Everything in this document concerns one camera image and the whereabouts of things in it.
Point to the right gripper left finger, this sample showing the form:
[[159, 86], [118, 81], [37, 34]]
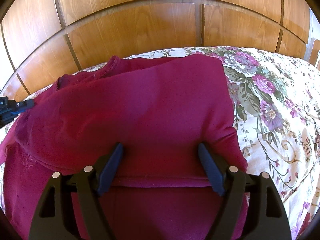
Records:
[[54, 216]]

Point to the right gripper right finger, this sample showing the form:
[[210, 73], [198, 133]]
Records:
[[265, 218]]

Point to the magenta red shirt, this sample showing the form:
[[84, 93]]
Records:
[[159, 110]]

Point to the wooden panelled wardrobe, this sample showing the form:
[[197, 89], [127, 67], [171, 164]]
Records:
[[41, 40]]

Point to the wooden bed headboard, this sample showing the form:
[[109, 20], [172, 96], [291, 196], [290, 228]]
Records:
[[314, 57]]

